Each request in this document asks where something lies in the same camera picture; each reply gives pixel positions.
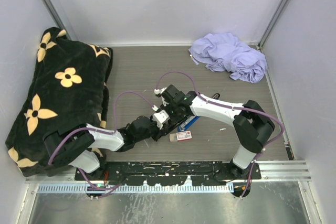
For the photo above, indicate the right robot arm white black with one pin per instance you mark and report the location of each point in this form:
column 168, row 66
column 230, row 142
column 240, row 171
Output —
column 253, row 127

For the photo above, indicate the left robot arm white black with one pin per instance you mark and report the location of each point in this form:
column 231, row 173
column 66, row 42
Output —
column 70, row 146

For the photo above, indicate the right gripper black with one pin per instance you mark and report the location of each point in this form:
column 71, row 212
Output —
column 165, row 107

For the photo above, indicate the red white staple box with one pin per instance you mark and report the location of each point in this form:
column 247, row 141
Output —
column 180, row 136

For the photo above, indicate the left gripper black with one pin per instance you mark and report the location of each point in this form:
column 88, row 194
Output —
column 155, row 137

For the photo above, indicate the black stapler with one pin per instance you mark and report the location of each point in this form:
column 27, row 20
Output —
column 170, row 127

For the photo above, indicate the blue stapler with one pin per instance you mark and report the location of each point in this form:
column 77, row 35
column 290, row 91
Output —
column 187, row 123

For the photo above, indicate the black floral blanket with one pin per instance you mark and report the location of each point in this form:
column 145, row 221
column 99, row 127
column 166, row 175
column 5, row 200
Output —
column 69, row 85

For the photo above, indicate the lavender crumpled cloth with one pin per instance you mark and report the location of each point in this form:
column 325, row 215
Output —
column 225, row 52

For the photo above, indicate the white cable duct strip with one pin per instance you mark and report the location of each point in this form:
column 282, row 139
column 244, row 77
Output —
column 187, row 188

